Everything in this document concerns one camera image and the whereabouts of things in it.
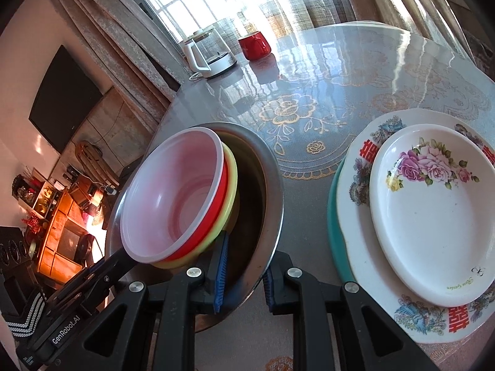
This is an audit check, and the white floral plate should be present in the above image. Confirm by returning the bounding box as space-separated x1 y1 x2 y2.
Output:
369 124 495 307

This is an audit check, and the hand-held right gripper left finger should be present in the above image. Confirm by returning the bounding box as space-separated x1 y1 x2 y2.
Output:
73 232 233 371

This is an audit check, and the black wall television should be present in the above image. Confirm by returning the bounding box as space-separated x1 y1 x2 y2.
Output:
29 45 103 153

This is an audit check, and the wooden cabinet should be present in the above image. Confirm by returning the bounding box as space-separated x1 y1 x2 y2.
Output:
37 189 106 279

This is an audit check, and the sheer white curtain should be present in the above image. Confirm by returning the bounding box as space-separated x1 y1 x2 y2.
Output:
127 0 372 43

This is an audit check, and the teal plastic plate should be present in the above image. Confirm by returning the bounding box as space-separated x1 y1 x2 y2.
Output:
327 155 357 284

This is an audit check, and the white display shelf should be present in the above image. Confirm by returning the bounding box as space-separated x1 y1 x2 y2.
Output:
11 168 63 219

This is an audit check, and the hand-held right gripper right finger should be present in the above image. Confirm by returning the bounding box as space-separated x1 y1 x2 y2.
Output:
263 251 437 371

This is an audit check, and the black speaker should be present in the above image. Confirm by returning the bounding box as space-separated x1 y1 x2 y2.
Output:
0 226 38 276

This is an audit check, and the red plastic bowl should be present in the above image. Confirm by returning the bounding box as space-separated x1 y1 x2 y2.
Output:
120 127 230 264

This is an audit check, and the round-back wooden chair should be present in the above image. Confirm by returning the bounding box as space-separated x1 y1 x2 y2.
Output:
75 141 120 187

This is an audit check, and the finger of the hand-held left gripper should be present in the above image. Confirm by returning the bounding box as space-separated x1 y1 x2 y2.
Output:
50 247 137 310

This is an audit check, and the red mug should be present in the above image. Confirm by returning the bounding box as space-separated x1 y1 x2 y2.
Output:
238 31 272 61

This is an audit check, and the white glass electric kettle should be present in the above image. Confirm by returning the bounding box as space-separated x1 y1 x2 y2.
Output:
182 26 238 79

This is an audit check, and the person's left forearm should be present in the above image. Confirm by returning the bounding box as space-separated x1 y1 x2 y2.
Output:
0 267 49 356

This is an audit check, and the large patterned plate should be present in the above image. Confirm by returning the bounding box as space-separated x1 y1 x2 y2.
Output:
336 108 495 344

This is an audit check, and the beige velvet curtain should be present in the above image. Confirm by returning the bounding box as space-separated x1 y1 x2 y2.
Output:
359 0 476 58
50 0 186 124

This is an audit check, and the yellow plastic bowl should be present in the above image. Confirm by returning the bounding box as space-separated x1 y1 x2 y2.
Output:
153 143 239 270

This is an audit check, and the stainless steel bowl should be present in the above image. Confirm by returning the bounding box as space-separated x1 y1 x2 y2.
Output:
105 122 285 333

